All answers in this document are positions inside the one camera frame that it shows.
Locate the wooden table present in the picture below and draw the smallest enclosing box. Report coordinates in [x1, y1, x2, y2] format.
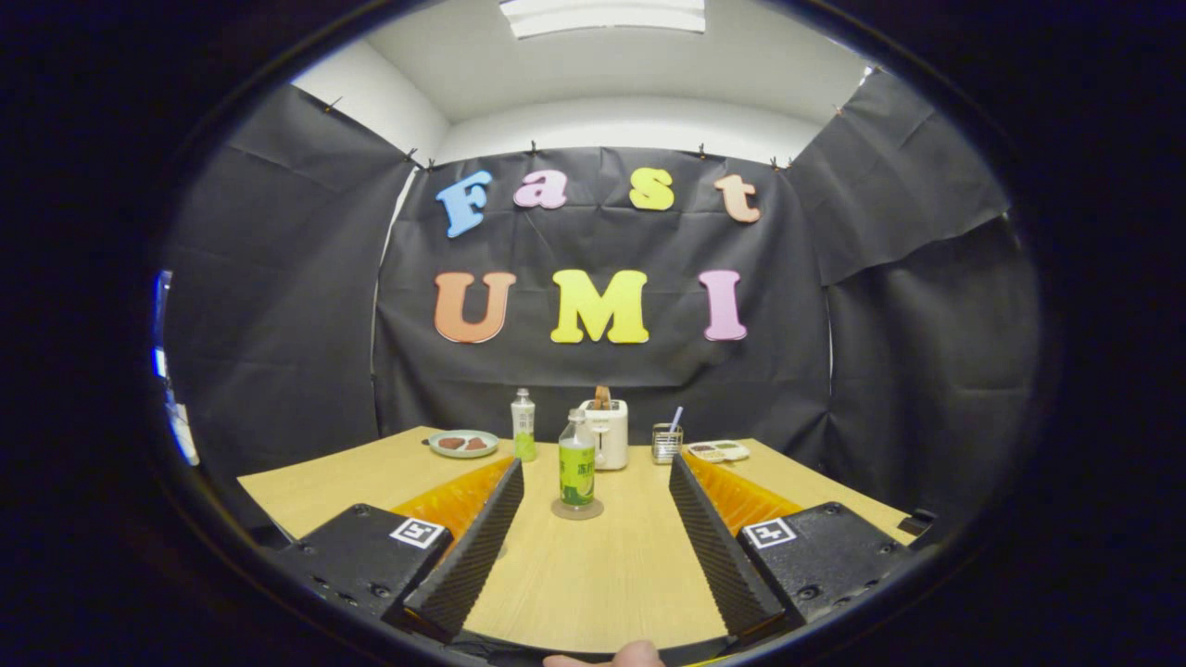
[237, 426, 914, 654]

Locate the pale green plate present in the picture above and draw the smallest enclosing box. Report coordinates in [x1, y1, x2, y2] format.
[428, 430, 499, 459]

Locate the capped green label bottle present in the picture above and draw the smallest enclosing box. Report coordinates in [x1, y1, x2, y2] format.
[511, 388, 537, 462]

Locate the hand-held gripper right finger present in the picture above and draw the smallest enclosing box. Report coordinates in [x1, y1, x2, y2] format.
[668, 452, 914, 645]

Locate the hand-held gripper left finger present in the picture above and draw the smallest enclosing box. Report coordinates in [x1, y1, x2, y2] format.
[273, 457, 525, 643]

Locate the ceiling light panel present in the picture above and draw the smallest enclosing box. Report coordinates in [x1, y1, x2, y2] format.
[500, 0, 707, 40]

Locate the white toaster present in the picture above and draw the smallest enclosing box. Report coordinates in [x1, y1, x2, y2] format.
[578, 399, 629, 472]

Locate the green label juice bottle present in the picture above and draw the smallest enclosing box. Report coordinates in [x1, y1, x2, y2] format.
[559, 409, 597, 509]

